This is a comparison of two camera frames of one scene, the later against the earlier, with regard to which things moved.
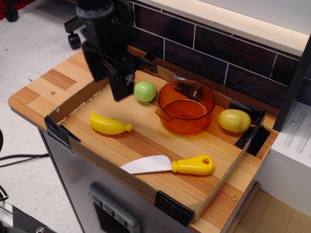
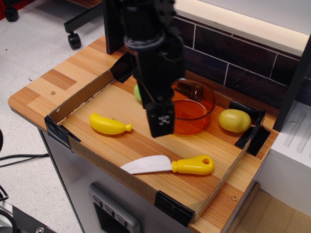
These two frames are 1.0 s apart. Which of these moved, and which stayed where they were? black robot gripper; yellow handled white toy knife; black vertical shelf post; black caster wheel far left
Moved: black robot gripper
Stayed: black caster wheel far left; black vertical shelf post; yellow handled white toy knife
